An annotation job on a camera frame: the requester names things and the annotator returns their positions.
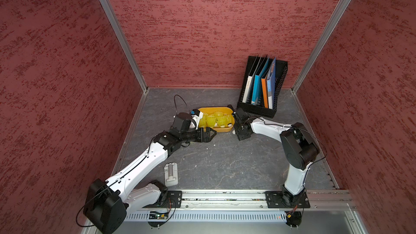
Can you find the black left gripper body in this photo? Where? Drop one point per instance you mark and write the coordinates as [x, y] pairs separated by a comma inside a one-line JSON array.
[[193, 135]]

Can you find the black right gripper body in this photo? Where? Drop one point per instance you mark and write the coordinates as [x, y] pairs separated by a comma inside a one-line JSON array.
[[241, 134]]

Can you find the yellow shuttlecock two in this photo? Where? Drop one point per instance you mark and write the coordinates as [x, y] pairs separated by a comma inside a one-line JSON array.
[[203, 121]]

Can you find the yellow shuttlecock seven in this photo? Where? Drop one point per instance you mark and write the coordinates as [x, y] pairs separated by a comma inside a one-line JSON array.
[[211, 120]]

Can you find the yellow shuttlecock three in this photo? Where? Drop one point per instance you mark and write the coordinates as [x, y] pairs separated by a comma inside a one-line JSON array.
[[229, 119]]

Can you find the yellow shuttlecock one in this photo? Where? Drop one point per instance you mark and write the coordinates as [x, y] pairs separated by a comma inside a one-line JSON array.
[[221, 119]]

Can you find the yellow plastic storage box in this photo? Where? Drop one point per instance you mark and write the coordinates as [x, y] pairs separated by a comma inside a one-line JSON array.
[[212, 110]]

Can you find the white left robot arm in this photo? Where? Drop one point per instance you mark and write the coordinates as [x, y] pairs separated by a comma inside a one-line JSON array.
[[108, 201]]

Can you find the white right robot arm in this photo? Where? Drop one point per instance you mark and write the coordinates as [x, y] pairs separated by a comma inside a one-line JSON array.
[[298, 145]]

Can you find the grey white stapler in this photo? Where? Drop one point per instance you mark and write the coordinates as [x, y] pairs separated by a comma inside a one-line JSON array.
[[171, 174]]

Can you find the orange spine book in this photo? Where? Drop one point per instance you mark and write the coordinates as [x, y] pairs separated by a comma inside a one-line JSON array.
[[264, 92]]

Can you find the white book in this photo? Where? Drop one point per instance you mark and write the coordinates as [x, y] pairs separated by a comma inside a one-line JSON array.
[[249, 79]]

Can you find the teal book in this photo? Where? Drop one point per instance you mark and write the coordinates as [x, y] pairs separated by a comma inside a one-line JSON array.
[[257, 77]]

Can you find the black file holder rack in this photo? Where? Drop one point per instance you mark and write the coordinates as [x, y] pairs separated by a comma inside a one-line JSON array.
[[259, 109]]

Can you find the blue folder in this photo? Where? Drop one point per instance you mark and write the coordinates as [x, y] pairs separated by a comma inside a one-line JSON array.
[[270, 82]]

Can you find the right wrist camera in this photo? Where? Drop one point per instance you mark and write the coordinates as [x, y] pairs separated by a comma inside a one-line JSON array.
[[240, 116]]

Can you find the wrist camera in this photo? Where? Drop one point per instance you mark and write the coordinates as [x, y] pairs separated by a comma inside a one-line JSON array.
[[240, 116], [186, 122]]

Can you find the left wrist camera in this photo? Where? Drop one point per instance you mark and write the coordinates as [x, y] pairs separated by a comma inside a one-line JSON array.
[[186, 122]]

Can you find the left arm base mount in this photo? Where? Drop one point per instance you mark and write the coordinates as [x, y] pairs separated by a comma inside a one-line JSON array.
[[169, 198]]

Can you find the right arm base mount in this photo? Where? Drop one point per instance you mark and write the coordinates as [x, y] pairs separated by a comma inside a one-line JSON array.
[[285, 200]]

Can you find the left aluminium corner post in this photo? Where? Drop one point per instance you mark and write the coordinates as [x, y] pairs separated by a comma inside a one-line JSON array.
[[112, 18]]

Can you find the aluminium corner post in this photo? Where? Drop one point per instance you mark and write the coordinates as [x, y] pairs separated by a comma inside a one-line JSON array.
[[112, 18], [333, 21]]

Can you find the right aluminium corner post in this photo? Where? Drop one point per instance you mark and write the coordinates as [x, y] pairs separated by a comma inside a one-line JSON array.
[[333, 21]]

